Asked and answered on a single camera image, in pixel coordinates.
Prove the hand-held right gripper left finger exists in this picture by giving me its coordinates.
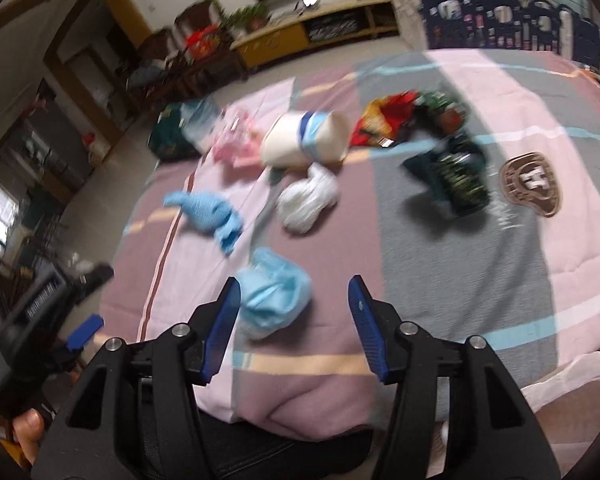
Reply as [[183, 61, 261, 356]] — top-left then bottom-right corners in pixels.
[[30, 276, 242, 480]]

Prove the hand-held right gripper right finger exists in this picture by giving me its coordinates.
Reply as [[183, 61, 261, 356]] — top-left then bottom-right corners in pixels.
[[347, 275, 563, 480]]

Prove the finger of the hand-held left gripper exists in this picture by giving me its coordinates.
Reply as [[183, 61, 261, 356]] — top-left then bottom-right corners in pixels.
[[72, 261, 115, 306], [55, 314, 105, 361]]

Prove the light blue face mask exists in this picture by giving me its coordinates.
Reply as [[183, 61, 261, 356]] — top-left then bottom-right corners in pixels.
[[235, 247, 313, 341]]

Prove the person's left hand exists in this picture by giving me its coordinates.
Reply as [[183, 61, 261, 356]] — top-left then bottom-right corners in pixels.
[[11, 407, 46, 466]]

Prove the striped blanket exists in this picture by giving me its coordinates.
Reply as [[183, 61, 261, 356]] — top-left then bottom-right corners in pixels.
[[97, 49, 600, 436]]

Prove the blue crumpled cloth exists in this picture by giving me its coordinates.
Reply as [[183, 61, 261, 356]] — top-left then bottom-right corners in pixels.
[[162, 189, 244, 256]]

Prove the glass display cabinet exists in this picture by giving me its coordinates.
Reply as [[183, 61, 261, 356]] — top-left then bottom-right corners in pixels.
[[0, 125, 81, 271]]

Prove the white jug red label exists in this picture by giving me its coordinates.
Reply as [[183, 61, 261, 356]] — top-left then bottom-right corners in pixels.
[[82, 132, 111, 161]]

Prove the white crumpled plastic bag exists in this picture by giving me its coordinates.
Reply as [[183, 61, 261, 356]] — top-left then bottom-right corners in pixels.
[[276, 164, 341, 235]]

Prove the dark green bag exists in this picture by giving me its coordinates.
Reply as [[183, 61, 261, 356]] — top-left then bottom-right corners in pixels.
[[147, 100, 221, 161]]

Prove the dark green packet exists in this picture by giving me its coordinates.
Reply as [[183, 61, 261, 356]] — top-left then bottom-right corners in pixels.
[[402, 132, 491, 218]]

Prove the dark wooden chair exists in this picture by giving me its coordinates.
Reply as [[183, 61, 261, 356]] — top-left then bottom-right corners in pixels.
[[172, 0, 248, 96], [122, 30, 191, 111]]

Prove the pink plastic bag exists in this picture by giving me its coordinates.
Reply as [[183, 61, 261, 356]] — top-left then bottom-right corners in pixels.
[[212, 112, 266, 168]]

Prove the white paper cup blue band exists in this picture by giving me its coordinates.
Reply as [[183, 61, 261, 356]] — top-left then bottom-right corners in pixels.
[[259, 109, 351, 168]]

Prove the red snack wrapper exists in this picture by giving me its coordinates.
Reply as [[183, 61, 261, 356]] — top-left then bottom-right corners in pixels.
[[352, 91, 421, 148]]

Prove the green crumpled wrapper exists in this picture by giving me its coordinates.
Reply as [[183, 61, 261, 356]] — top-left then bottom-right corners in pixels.
[[415, 90, 468, 133]]

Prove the red gift box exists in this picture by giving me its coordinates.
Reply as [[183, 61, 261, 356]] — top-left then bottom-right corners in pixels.
[[182, 25, 218, 56]]

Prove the yellow wooden tv cabinet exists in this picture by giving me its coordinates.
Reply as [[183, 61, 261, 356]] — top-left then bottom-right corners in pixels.
[[230, 0, 401, 71]]

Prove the potted green plant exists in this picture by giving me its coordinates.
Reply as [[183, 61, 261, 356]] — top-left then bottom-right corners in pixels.
[[220, 2, 271, 33]]

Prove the black audio receiver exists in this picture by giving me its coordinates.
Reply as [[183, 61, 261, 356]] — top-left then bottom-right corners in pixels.
[[307, 12, 361, 41]]

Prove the white playpen fence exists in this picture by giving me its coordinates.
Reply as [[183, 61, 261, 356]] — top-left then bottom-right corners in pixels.
[[389, 0, 600, 51]]

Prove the wooden door frame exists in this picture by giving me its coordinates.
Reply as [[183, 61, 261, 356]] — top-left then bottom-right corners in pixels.
[[42, 0, 153, 146]]

